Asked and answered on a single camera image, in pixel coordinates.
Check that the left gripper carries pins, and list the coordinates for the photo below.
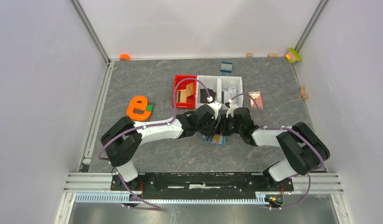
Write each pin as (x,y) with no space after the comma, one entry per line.
(212,129)

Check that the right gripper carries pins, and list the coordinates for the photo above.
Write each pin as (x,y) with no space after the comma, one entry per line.
(223,121)

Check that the blue card holder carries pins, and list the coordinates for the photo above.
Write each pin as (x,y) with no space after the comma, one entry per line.
(208,139)

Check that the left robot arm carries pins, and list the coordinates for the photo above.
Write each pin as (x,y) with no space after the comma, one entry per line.
(122,140)

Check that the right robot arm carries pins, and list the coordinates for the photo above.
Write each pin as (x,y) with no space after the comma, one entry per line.
(303,150)

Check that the playing card box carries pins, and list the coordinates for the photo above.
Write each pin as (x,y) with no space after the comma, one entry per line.
(256,100)

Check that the silver VIP cards in bin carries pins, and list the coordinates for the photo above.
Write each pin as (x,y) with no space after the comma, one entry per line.
(229,93)

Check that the gold cards in red bin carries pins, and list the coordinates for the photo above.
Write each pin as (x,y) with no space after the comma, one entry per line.
(183,95)

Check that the red plastic bin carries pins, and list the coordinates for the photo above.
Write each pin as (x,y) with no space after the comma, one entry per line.
(180,82)

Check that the white middle plastic bin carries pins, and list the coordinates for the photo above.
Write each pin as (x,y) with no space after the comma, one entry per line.
(213,83)

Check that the white plastic bin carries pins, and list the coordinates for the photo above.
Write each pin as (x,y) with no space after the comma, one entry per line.
(213,83)
(226,81)

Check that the white right plastic bin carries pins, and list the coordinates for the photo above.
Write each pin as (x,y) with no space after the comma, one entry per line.
(226,81)

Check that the dark grey brick plate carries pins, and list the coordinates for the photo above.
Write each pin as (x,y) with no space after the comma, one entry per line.
(150,115)

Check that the blue and grey brick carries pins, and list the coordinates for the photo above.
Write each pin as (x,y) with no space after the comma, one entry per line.
(226,67)

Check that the wooden block left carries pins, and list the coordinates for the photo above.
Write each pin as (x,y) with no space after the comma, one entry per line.
(249,55)

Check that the wooden arch block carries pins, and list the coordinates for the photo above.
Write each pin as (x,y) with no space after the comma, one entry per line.
(303,93)

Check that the orange plastic loop toy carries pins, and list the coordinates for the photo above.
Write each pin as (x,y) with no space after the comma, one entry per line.
(137,109)

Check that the colourful brick stack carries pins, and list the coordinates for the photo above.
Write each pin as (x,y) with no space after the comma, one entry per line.
(292,56)

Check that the orange tape roll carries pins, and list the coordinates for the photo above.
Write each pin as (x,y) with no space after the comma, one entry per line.
(124,57)

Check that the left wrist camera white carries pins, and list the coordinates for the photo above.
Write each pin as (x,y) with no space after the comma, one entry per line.
(216,106)

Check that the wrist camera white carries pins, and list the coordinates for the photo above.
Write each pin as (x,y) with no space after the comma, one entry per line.
(232,106)
(216,106)

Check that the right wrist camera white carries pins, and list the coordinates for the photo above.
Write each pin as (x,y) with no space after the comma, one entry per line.
(232,106)

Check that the blue toothed rail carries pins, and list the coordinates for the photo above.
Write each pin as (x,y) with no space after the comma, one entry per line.
(128,199)

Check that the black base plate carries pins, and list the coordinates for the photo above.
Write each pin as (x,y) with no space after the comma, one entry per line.
(205,185)

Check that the aluminium frame post right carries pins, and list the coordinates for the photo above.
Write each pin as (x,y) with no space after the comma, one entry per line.
(311,24)

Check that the aluminium frame post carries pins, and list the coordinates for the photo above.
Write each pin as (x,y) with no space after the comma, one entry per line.
(90,29)
(311,24)

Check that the aluminium frame post left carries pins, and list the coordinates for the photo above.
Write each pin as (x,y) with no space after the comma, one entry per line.
(90,29)

